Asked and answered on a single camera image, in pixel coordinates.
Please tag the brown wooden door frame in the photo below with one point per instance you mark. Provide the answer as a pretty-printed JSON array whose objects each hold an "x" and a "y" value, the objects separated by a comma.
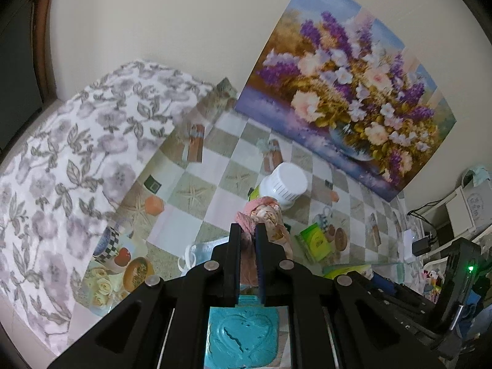
[{"x": 42, "y": 46}]

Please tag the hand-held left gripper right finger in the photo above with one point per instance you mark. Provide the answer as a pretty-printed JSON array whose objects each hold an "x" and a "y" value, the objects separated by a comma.
[{"x": 260, "y": 265}]

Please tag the pink floral scrunchie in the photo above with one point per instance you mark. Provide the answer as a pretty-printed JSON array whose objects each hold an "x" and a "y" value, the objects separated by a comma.
[{"x": 269, "y": 215}]

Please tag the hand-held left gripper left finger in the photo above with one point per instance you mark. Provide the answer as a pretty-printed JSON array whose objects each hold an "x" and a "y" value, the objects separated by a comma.
[{"x": 232, "y": 269}]

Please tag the black charger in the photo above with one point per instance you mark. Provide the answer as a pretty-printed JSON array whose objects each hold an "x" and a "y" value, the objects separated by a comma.
[{"x": 422, "y": 246}]

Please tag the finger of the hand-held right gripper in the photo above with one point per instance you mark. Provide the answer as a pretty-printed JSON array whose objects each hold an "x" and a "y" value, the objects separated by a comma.
[{"x": 386, "y": 286}]

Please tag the white chair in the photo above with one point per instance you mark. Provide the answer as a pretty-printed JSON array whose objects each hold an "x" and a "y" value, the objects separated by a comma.
[{"x": 472, "y": 207}]

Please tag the grey floral tablecloth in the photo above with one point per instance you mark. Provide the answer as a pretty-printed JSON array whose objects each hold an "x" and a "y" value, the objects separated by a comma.
[{"x": 77, "y": 161}]

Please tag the floral painting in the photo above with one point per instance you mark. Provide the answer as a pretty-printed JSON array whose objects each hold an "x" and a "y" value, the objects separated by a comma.
[{"x": 346, "y": 84}]

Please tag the white power strip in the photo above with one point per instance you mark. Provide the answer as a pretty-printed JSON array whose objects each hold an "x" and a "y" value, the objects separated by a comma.
[{"x": 408, "y": 242}]

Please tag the teal plastic toy box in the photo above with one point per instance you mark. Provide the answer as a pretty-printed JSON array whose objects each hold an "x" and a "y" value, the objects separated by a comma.
[{"x": 246, "y": 334}]

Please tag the white bottle with green label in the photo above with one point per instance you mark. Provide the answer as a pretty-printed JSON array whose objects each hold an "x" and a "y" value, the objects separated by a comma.
[{"x": 286, "y": 184}]

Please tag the white face mask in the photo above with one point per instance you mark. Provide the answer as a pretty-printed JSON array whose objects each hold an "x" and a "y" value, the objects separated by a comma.
[{"x": 200, "y": 251}]

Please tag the checkered printed tablecloth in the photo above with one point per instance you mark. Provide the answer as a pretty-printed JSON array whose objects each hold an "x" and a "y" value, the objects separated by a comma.
[{"x": 230, "y": 150}]

